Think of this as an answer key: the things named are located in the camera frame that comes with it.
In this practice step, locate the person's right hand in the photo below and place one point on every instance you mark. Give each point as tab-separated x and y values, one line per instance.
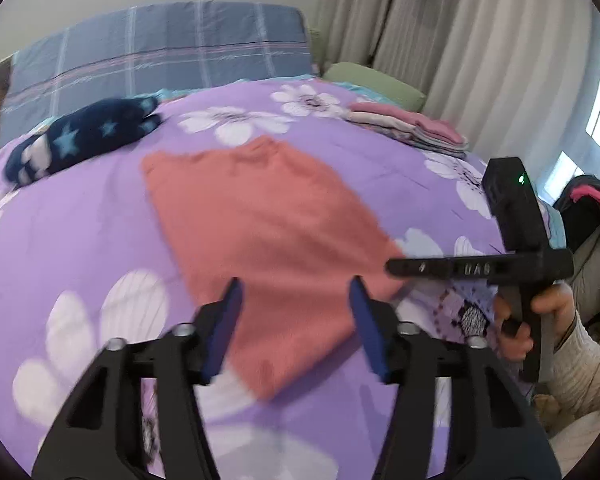
560	305

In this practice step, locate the person's right forearm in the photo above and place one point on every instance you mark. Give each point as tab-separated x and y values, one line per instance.
587	370

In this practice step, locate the green cushion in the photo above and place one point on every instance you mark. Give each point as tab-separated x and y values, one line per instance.
375	82

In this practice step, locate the navy star fleece blanket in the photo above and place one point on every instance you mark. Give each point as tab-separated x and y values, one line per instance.
85	130

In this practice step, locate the stack of folded clothes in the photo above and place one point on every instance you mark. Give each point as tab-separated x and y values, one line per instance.
420	130

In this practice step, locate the blue plaid pillow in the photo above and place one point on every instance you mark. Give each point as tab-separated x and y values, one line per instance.
155	45

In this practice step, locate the beige curtain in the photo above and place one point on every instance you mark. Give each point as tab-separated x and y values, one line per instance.
480	35

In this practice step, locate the black and pink clothes pile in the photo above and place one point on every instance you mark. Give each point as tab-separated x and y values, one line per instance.
590	205

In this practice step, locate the salmon pink knit top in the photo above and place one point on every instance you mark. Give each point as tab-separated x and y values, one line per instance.
260	220

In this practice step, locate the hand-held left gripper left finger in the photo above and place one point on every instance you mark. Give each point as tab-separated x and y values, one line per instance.
226	320

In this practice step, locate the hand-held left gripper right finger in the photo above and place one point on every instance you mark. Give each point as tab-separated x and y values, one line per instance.
366	315

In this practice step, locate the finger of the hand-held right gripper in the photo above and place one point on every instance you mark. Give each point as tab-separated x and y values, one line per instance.
440	266

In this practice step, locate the purple floral bedsheet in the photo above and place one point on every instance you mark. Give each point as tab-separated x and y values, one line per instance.
80	220

